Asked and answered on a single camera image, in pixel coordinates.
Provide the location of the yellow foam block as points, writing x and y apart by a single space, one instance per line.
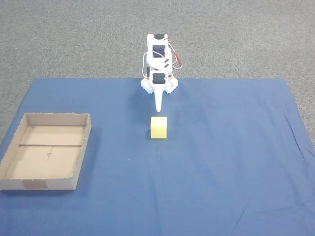
158 127

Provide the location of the blue cloth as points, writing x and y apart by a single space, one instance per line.
197 159

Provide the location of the shallow cardboard box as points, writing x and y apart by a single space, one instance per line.
46 152

